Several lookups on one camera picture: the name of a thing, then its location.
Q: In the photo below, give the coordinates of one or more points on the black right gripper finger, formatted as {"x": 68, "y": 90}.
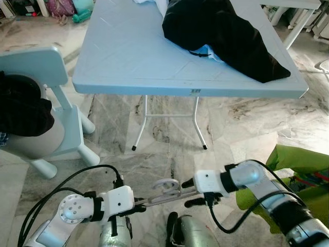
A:
{"x": 190, "y": 183}
{"x": 196, "y": 203}

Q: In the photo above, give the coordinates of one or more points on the white plastic hanger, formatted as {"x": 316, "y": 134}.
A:
{"x": 164, "y": 199}

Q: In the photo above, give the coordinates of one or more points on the black garment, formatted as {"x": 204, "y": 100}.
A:
{"x": 226, "y": 36}
{"x": 23, "y": 105}

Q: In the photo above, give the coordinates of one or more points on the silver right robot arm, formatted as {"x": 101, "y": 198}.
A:
{"x": 247, "y": 175}

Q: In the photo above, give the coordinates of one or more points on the silver right robot leg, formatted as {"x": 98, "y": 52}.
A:
{"x": 193, "y": 231}

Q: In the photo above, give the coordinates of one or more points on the silver robot leg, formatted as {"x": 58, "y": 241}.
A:
{"x": 114, "y": 234}
{"x": 193, "y": 231}

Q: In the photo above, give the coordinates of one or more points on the silver left robot leg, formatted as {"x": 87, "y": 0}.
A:
{"x": 114, "y": 234}

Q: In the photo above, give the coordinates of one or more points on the green t-shirt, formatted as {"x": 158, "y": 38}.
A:
{"x": 288, "y": 159}

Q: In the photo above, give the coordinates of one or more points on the grey laundry basket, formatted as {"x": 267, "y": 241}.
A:
{"x": 46, "y": 146}

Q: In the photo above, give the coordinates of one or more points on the light blue folding table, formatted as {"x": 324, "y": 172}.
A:
{"x": 133, "y": 56}

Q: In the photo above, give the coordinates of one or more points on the blue plaid cloth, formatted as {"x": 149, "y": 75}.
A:
{"x": 2, "y": 139}

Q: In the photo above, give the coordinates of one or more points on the light blue chair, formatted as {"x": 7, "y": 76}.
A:
{"x": 36, "y": 67}

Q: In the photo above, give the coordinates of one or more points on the teal bottle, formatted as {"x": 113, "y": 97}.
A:
{"x": 82, "y": 16}

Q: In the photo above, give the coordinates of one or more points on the white folding table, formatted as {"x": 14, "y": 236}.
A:
{"x": 288, "y": 4}

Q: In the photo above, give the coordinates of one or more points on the pink bag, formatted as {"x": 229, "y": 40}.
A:
{"x": 60, "y": 7}

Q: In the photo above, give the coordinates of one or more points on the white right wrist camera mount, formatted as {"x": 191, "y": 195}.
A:
{"x": 208, "y": 182}

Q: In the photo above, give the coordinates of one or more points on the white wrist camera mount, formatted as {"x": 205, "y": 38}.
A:
{"x": 208, "y": 182}
{"x": 117, "y": 203}

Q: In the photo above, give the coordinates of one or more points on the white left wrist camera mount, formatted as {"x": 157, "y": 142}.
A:
{"x": 117, "y": 203}

